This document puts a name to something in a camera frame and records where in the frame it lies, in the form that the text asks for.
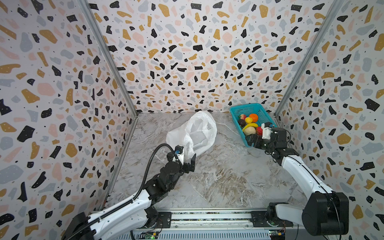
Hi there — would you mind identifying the cream pear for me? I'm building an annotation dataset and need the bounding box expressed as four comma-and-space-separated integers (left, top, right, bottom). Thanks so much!
243, 127, 257, 136

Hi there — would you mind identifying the red apple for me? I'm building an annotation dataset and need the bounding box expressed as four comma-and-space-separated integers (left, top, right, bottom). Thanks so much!
256, 127, 263, 136

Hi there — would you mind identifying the yellow banana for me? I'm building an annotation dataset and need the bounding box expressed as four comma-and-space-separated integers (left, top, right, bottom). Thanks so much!
242, 123, 259, 132

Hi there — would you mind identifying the yellow lemon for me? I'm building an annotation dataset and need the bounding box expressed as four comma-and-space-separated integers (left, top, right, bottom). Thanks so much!
245, 117, 254, 124

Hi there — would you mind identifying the dark purple mangosteen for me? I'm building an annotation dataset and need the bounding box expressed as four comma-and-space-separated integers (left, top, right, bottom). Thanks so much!
238, 119, 247, 128

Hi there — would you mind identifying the teal plastic mesh basket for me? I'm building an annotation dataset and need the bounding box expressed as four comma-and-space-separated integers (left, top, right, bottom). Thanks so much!
229, 103, 278, 148

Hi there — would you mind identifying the orange fruit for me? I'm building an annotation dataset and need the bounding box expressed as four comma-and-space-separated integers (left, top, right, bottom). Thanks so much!
249, 114, 259, 123

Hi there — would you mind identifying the white plastic bag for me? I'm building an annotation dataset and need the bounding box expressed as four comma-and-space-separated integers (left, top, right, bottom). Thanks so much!
166, 111, 217, 160

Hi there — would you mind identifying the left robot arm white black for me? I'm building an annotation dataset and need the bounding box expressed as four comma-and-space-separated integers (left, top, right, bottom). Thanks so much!
62, 154, 197, 240

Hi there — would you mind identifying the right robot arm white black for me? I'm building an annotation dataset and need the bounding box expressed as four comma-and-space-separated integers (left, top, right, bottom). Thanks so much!
245, 127, 349, 236

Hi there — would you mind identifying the black corrugated cable conduit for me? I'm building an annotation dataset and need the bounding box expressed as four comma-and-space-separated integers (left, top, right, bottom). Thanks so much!
64, 143, 181, 240

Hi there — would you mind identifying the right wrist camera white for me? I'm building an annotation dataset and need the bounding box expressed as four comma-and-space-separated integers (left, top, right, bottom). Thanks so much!
261, 122, 275, 140

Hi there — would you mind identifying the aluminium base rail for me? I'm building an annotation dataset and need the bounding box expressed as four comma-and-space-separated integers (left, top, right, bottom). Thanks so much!
80, 207, 343, 240

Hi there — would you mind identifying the right aluminium corner post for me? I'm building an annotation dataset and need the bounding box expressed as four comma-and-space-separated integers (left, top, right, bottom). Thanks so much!
274, 0, 343, 119

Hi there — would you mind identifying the aluminium corner post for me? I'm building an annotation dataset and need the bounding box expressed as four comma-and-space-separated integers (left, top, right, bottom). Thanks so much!
78, 0, 138, 119
274, 0, 343, 119

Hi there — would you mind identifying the left aluminium corner post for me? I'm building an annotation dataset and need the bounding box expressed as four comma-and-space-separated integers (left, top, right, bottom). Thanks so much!
78, 0, 138, 119

